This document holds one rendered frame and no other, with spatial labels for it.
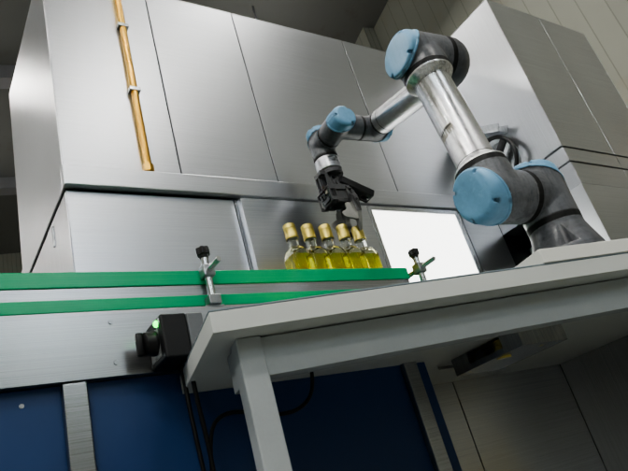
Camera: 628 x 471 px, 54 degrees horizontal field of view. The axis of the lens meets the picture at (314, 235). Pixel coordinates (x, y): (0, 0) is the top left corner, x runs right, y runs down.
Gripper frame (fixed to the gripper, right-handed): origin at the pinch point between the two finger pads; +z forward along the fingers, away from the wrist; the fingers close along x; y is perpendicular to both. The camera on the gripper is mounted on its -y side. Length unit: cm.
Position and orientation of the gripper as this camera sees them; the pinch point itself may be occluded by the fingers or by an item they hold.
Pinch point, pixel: (356, 231)
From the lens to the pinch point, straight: 178.6
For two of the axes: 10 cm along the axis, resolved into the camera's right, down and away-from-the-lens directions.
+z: 2.8, 8.7, -4.0
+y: -8.6, 0.4, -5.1
